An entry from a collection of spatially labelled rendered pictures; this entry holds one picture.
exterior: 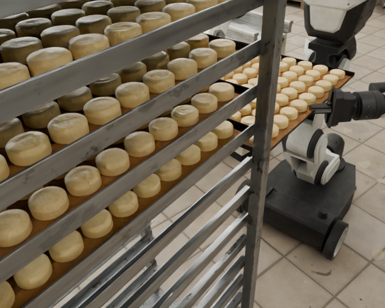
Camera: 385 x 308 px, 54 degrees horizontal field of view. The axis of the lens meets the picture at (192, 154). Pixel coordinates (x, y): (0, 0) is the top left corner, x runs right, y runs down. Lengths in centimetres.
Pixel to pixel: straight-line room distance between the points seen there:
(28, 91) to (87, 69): 7
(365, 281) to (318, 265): 22
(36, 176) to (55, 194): 10
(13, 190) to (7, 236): 9
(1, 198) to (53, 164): 6
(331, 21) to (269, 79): 89
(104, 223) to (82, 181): 9
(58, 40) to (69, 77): 11
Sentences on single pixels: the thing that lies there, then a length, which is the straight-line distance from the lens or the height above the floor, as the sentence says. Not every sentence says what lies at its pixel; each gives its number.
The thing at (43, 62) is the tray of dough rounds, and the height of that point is 142.
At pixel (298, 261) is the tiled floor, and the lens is 204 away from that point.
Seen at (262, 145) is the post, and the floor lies 111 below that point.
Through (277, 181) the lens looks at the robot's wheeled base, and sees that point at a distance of 220.
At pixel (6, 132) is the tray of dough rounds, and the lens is 52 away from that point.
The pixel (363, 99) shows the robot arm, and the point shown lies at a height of 104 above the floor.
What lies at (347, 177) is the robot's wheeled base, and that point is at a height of 17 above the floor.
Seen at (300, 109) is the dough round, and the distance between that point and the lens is 117.
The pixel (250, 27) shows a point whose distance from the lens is 243.
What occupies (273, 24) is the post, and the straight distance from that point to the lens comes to 71.
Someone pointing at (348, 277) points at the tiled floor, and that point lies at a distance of 205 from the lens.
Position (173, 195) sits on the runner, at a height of 114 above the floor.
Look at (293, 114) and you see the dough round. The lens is 112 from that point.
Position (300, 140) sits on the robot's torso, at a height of 61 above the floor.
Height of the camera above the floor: 158
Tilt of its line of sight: 36 degrees down
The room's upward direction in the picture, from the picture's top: 2 degrees counter-clockwise
